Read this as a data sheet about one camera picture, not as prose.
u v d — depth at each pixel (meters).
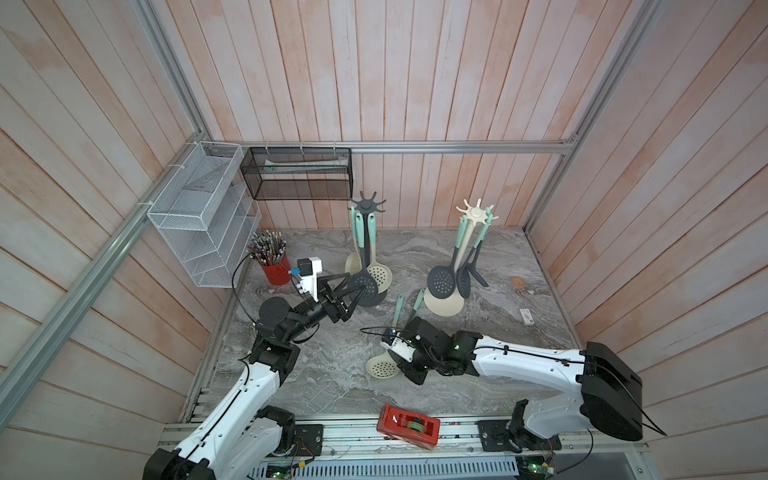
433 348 0.61
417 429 0.70
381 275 0.90
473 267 0.84
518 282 1.04
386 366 0.84
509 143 0.96
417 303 0.98
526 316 0.95
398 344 0.71
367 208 0.71
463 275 0.84
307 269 0.60
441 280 0.90
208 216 0.68
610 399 0.40
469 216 0.69
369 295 0.88
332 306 0.60
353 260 0.94
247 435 0.57
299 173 1.04
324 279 0.69
